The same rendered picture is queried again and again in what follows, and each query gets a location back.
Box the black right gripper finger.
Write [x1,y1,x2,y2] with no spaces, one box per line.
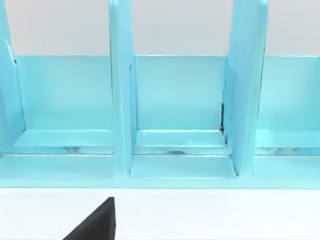
[62,196,117,240]

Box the light blue rack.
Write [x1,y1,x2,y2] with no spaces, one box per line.
[0,0,320,190]

